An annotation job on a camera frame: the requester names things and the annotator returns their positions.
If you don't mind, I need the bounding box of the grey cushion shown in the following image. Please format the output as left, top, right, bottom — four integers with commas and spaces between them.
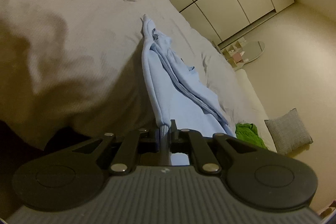
264, 108, 313, 155

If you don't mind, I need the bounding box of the green cloth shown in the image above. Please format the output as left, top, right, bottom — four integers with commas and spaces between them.
235, 123, 268, 149

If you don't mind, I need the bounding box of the grey bed sheet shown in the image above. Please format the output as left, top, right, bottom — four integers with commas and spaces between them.
1, 0, 244, 149

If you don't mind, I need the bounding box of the white mattress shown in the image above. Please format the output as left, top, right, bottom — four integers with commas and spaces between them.
235, 69, 277, 152

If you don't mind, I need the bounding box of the light blue sweatshirt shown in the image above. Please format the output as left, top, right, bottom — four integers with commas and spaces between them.
142, 16, 236, 166

